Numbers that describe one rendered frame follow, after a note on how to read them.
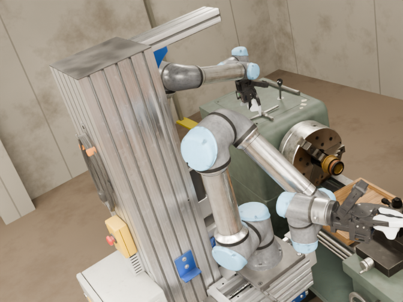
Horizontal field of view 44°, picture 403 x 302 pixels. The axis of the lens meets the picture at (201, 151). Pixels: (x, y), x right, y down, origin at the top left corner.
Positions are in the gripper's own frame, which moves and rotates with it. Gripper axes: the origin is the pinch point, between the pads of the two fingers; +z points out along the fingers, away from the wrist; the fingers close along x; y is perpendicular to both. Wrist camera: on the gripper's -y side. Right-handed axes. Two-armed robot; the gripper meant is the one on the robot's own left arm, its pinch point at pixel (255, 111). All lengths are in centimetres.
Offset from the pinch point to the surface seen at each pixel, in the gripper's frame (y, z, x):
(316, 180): -6.4, 30.6, 36.0
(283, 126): -5.8, 6.7, 15.4
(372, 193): -26, 41, 52
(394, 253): 3, 33, 95
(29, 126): 99, 58, -266
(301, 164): -1.6, 20.2, 32.0
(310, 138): -9.0, 8.9, 32.0
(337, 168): -14, 24, 43
